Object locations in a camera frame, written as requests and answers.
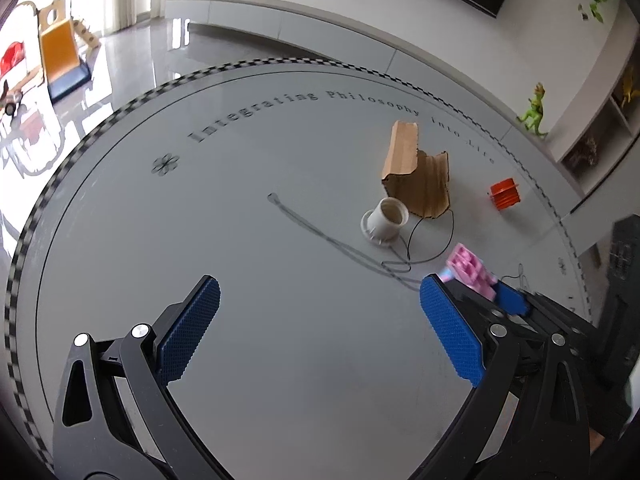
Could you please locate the pink toy block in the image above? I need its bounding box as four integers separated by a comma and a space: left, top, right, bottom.
438, 243, 498, 301

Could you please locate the orange plastic spool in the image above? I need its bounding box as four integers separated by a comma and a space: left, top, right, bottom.
489, 178, 521, 211

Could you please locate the brown paper bag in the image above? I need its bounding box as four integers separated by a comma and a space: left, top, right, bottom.
381, 120, 450, 219

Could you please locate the white plastic cup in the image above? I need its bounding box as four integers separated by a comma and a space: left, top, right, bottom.
360, 197, 409, 247

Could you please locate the green dinosaur toy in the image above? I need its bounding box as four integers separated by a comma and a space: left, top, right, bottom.
516, 82, 548, 139

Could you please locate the orange toy slide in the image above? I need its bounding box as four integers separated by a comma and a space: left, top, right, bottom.
37, 0, 91, 104

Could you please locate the wooden toy car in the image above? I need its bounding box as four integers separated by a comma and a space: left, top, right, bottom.
1, 80, 24, 117

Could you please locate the black string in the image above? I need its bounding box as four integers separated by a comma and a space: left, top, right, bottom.
267, 192, 532, 294

